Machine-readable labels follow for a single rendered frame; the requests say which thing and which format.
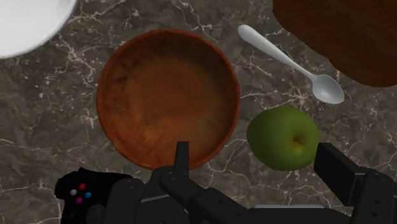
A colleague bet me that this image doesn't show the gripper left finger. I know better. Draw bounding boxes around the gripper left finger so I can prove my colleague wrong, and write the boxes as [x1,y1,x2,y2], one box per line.
[104,141,251,224]

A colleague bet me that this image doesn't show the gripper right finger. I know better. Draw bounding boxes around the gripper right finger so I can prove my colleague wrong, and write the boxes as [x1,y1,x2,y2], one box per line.
[313,142,397,224]

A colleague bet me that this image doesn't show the brown wooden bowl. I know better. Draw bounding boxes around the brown wooden bowl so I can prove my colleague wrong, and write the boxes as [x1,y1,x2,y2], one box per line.
[95,29,241,171]

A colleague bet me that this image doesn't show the black game controller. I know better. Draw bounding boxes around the black game controller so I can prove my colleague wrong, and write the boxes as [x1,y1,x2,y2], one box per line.
[54,167,134,224]

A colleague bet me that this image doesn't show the green apple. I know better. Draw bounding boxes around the green apple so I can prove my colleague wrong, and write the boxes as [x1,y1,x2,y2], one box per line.
[246,106,322,172]

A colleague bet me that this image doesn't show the silver spoon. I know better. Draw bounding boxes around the silver spoon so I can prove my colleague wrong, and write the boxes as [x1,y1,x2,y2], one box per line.
[237,24,345,105]

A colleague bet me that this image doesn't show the dark brown wooden board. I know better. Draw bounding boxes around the dark brown wooden board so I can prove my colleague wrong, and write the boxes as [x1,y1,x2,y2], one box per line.
[272,0,397,88]

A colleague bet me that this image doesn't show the white round plate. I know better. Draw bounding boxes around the white round plate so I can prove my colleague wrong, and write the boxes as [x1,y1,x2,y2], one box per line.
[0,0,78,60]

